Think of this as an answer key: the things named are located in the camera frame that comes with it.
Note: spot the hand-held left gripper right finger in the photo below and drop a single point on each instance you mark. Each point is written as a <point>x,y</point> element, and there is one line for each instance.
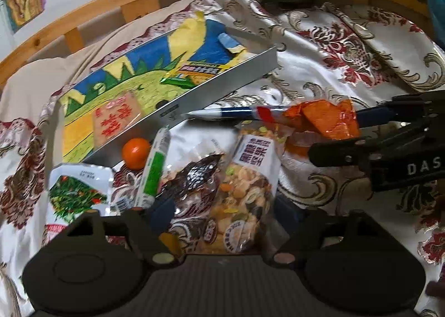
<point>288,212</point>

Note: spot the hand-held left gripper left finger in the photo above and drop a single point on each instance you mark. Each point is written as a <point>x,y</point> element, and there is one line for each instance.
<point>163,209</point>

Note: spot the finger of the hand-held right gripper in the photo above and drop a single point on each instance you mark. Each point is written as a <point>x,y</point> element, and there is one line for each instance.
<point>333,155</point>
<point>370,117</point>

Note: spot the orange-red spicy snack packet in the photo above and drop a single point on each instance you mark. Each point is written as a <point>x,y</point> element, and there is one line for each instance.
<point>323,119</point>

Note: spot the green white sausage stick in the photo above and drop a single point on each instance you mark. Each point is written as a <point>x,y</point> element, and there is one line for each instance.
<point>154,167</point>

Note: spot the dark dried fish packet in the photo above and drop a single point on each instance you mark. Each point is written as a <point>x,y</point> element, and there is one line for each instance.
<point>198,178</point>

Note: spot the mixed nuts packet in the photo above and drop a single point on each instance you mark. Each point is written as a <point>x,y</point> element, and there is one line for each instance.
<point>243,192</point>

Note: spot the small orange fruit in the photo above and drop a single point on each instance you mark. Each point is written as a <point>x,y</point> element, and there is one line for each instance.
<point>135,153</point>

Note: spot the green vegetable snack packet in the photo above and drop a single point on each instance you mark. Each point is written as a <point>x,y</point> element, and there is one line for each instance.
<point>76,195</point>

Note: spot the blue white pen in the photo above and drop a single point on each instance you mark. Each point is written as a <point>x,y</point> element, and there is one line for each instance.
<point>222,112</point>

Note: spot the silver metal tray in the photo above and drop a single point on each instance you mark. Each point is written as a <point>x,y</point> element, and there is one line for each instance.
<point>215,91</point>

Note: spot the beige biscuit packet red print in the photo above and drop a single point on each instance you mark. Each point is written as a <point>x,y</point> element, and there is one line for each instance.
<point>116,119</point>

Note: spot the teal cloth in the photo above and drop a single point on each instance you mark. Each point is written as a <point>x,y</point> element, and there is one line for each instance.
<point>438,11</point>

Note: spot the colourful drawing paper sheet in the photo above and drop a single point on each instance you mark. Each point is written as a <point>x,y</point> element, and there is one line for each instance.
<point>139,66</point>

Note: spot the beige bed sheet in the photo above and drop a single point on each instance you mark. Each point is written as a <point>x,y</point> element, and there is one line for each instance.
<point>45,73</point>

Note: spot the wooden bed frame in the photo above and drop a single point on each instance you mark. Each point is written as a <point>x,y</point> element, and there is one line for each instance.
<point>104,4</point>

